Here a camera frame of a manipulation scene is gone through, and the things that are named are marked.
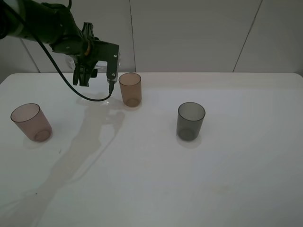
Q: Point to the clear plastic water bottle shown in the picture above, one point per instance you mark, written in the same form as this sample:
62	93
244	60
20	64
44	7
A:
71	62

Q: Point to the brown translucent middle cup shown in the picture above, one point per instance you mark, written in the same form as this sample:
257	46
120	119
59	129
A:
131	90

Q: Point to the grey translucent right cup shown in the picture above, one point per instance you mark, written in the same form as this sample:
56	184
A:
190	119

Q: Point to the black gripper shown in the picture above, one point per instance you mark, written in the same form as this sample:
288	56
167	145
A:
79	48

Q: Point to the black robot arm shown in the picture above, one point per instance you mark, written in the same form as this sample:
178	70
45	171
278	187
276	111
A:
54	25

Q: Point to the pink translucent left cup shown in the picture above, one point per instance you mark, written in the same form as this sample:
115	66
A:
32	122

